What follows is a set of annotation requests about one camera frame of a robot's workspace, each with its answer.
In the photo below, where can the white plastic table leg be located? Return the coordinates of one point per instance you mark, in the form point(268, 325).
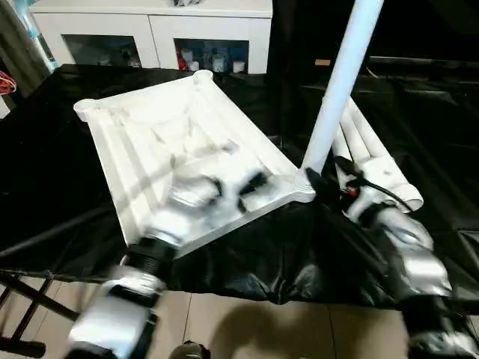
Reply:
point(357, 138)
point(374, 134)
point(342, 149)
point(344, 75)

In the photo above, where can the white plastic table top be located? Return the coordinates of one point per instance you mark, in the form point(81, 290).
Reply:
point(142, 131)

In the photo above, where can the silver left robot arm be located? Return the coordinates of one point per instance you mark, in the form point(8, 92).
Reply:
point(157, 239)

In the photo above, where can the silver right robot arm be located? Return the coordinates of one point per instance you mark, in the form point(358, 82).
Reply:
point(411, 247)

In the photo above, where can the small white jar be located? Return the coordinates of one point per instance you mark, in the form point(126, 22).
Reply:
point(194, 66)

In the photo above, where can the red box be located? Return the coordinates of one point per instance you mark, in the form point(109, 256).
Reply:
point(181, 59)

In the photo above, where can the black horizontal bar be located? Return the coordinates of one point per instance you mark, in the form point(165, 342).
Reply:
point(423, 64)

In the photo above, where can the black plastic mat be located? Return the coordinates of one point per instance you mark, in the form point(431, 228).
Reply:
point(45, 168)

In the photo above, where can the white glass-door cabinet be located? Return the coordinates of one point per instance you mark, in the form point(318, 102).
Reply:
point(149, 26)

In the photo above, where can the dark furniture with brass label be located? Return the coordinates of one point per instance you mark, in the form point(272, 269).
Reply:
point(430, 30)

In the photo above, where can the dark patterned bundle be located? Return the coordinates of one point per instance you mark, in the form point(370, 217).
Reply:
point(188, 3)

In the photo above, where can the red orange clothes hangers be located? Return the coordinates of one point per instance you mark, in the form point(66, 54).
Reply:
point(7, 83)

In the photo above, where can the grey curtain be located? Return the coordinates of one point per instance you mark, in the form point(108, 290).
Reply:
point(16, 45)

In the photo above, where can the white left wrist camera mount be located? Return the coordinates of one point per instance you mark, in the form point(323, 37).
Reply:
point(194, 190)

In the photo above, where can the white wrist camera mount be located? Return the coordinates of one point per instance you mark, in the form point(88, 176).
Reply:
point(378, 170)
point(194, 190)

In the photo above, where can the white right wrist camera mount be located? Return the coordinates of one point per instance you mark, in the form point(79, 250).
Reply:
point(378, 170)

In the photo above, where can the black folding table frame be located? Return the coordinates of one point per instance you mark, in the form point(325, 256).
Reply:
point(30, 303)

